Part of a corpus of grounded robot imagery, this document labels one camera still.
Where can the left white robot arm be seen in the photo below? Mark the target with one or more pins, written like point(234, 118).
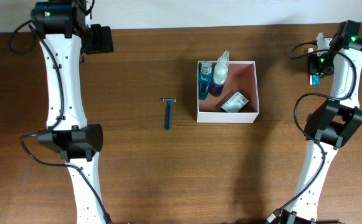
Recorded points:
point(66, 36)

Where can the teal mouthwash bottle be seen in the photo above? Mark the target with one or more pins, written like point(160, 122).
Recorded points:
point(205, 76)

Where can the clear purple spray bottle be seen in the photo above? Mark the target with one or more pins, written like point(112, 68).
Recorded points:
point(219, 76)

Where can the white teal toothpaste tube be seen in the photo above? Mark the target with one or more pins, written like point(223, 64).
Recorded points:
point(314, 81)

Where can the green white soap box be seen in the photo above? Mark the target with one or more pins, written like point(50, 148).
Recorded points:
point(235, 103)

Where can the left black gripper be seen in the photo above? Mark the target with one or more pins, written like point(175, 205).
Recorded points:
point(103, 39)

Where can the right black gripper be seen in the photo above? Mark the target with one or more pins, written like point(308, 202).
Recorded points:
point(315, 66)

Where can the blue disposable razor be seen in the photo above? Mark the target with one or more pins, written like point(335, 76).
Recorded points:
point(169, 102)

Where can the white box pink interior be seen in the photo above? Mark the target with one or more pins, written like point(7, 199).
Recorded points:
point(241, 78)

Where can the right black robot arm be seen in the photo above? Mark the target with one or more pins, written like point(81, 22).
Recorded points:
point(332, 124)

